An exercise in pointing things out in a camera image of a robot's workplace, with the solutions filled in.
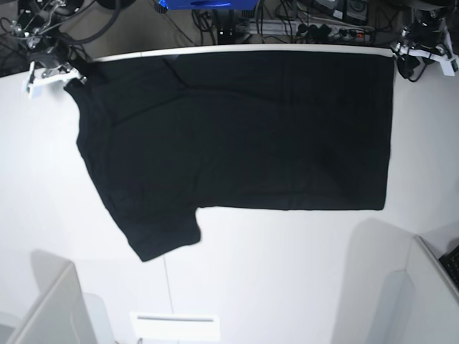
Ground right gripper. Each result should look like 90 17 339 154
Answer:
27 49 87 90

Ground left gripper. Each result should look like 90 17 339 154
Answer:
390 25 455 81

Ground black T-shirt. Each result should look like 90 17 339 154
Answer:
65 51 394 262

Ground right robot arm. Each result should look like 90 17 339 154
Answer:
1 1 123 96

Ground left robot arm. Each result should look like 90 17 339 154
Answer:
390 1 458 83

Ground white power strip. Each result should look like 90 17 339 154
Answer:
239 19 375 42

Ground blue box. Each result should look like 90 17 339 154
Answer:
158 0 258 10

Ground black device with LED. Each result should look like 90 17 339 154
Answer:
216 9 236 36

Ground black keyboard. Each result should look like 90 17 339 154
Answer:
439 247 459 287

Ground white table partition left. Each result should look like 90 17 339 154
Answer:
6 262 98 343

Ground white table partition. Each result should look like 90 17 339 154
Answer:
6 262 98 343
368 236 458 343

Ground white table partition right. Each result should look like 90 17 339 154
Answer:
368 236 458 343

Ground white slotted tray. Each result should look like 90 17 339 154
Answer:
130 312 221 341

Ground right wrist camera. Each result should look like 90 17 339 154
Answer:
22 80 42 100

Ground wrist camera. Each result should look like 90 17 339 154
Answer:
22 80 42 100
440 56 458 77

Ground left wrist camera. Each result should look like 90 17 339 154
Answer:
440 56 458 77

